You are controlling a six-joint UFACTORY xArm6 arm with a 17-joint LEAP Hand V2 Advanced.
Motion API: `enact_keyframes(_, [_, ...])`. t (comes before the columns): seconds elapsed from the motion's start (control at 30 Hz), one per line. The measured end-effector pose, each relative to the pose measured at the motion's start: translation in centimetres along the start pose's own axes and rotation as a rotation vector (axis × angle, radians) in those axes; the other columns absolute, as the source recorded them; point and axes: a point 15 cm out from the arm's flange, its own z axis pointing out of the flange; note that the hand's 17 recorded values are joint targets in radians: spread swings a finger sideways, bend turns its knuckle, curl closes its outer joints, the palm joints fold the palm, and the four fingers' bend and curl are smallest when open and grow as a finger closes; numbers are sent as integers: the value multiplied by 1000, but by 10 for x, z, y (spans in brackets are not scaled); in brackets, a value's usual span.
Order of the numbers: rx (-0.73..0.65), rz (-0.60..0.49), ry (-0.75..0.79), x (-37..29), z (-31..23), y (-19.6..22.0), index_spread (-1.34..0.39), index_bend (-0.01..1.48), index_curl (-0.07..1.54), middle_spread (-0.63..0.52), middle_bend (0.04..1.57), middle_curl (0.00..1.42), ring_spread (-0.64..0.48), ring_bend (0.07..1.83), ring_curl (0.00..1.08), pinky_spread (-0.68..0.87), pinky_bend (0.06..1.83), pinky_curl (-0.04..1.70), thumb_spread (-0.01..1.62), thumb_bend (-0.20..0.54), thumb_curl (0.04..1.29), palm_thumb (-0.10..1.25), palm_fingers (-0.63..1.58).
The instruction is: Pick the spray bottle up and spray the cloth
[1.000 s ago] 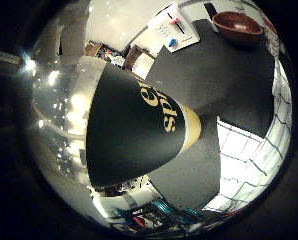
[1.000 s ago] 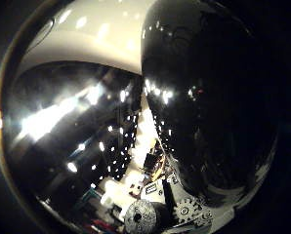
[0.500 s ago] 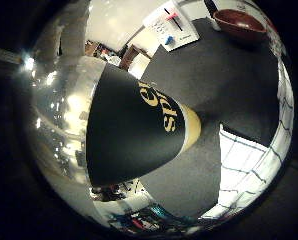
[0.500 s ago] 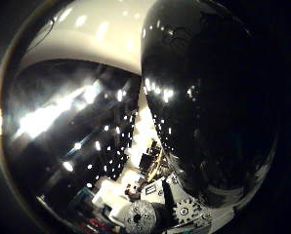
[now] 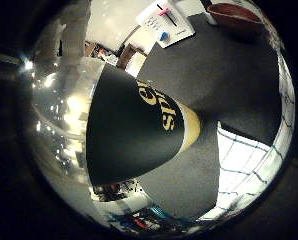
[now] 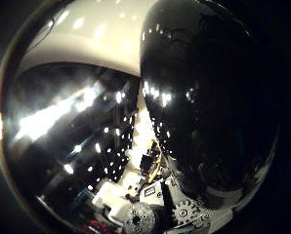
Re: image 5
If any black cone with yellow lettering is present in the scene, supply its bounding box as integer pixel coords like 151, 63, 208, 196
85, 63, 202, 187

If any white cloth with dark grid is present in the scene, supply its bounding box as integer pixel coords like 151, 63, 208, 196
202, 121, 296, 223

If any pink marker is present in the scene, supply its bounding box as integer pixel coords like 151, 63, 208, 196
157, 8, 172, 18

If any black pen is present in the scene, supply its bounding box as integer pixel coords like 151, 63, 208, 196
156, 3, 178, 27

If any white paper sheet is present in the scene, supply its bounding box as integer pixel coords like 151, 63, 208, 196
136, 0, 196, 49

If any dark grey topped table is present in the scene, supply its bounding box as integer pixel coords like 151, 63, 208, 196
135, 13, 283, 218

